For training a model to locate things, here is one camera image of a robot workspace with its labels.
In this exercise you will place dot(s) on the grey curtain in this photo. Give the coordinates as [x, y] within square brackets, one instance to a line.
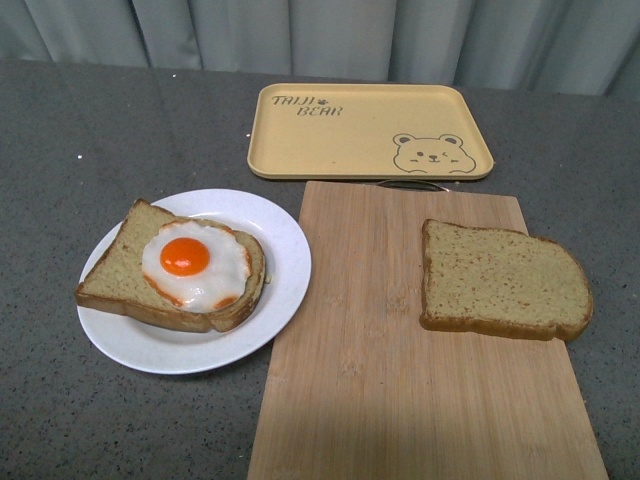
[577, 47]

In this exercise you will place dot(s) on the wooden cutting board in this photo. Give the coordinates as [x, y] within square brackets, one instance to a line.
[357, 389]

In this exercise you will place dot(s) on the white round plate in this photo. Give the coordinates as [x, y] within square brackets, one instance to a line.
[288, 266]

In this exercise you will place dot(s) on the bread slice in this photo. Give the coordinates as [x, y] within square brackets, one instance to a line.
[116, 284]
[501, 282]

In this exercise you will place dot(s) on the yellow bear tray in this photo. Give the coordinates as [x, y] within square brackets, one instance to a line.
[366, 131]

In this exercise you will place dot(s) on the fried egg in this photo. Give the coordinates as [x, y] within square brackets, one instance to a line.
[198, 268]

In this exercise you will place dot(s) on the metal cutting board handle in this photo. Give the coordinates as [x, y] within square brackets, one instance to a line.
[413, 185]

